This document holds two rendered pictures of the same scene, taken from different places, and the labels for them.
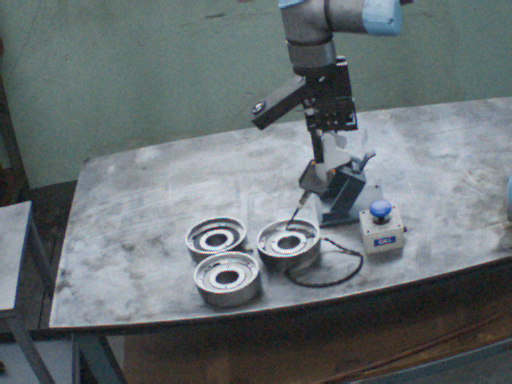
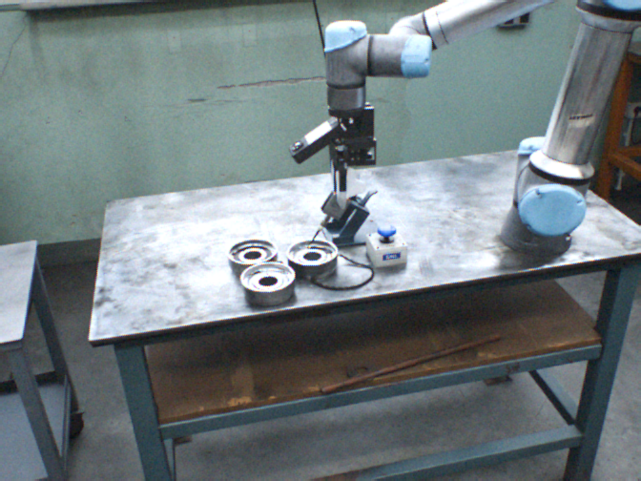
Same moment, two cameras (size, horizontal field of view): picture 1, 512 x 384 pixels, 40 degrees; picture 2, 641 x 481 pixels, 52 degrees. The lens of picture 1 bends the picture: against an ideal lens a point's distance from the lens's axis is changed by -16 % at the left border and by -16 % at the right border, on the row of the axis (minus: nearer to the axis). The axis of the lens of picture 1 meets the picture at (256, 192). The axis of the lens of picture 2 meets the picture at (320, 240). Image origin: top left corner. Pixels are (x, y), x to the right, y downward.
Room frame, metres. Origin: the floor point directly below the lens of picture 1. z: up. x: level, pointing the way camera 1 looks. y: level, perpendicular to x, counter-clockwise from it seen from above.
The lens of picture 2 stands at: (-0.03, 0.25, 1.54)
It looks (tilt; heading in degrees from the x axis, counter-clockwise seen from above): 30 degrees down; 345
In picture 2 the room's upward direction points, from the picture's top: 2 degrees counter-clockwise
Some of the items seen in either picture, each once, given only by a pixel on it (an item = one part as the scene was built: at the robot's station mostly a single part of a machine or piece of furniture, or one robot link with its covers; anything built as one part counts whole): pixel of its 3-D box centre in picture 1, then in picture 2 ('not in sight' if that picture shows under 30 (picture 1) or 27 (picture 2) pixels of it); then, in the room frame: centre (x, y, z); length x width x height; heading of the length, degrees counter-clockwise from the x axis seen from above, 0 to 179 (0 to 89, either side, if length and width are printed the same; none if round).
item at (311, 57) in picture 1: (312, 49); (345, 95); (1.15, -0.13, 1.15); 0.08 x 0.08 x 0.05
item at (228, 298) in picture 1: (228, 281); (268, 284); (1.05, 0.07, 0.82); 0.10 x 0.10 x 0.04
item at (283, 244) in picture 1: (289, 246); (312, 260); (1.11, -0.04, 0.82); 0.10 x 0.10 x 0.04
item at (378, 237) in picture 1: (384, 228); (388, 247); (1.10, -0.20, 0.82); 0.08 x 0.07 x 0.05; 87
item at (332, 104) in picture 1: (324, 93); (350, 135); (1.14, -0.13, 1.07); 0.09 x 0.08 x 0.12; 86
